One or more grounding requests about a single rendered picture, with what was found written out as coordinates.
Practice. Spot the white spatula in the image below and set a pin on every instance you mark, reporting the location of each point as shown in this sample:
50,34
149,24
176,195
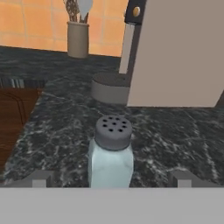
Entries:
85,7

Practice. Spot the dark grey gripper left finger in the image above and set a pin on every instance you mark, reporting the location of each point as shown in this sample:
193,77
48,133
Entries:
42,176

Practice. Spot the beige utensil pot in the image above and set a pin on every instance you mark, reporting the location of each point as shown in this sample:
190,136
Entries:
78,39

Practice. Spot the glass shaker with grey lid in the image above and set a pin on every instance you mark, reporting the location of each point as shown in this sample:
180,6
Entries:
110,157

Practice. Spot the brown whisk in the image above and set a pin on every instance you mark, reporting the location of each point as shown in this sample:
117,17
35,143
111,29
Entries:
72,10

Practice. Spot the beige coffee machine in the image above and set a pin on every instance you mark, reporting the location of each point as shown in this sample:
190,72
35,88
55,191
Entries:
178,55

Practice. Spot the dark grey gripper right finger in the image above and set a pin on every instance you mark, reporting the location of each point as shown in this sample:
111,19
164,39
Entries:
180,176

